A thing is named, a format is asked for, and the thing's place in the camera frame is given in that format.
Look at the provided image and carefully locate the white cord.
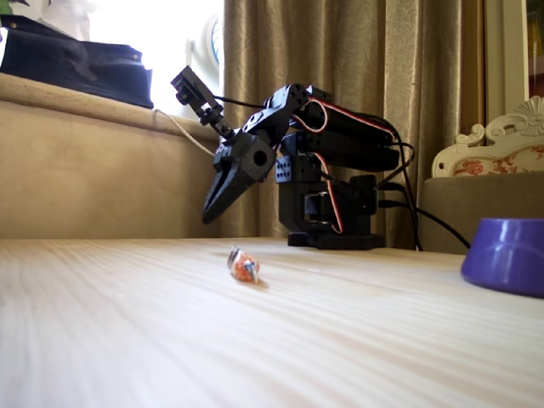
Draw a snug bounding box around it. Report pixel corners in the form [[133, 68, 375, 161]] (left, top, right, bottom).
[[153, 108, 218, 157]]

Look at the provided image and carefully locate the brown upholstered seat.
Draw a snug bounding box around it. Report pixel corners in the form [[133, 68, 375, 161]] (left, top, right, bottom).
[[418, 169, 544, 256]]

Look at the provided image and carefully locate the white ornate floral chair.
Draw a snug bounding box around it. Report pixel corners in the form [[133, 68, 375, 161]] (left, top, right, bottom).
[[431, 95, 544, 179]]

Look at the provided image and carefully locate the beige sofa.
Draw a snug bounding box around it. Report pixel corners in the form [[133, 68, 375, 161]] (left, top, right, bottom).
[[0, 71, 223, 240]]

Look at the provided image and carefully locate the black bag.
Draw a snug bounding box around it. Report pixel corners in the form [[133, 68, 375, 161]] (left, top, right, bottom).
[[0, 14, 155, 111]]

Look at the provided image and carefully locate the black webcam on gripper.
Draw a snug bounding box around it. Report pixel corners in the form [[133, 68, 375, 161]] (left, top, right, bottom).
[[170, 65, 235, 140]]

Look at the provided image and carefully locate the white round window ornament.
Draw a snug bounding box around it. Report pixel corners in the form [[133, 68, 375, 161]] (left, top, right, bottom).
[[185, 14, 225, 78]]

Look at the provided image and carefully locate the purple plastic bowl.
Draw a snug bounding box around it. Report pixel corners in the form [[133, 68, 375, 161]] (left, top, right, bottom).
[[461, 217, 544, 298]]

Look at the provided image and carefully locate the beige patterned curtain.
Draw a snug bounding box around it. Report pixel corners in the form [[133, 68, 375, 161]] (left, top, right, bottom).
[[221, 0, 486, 251]]

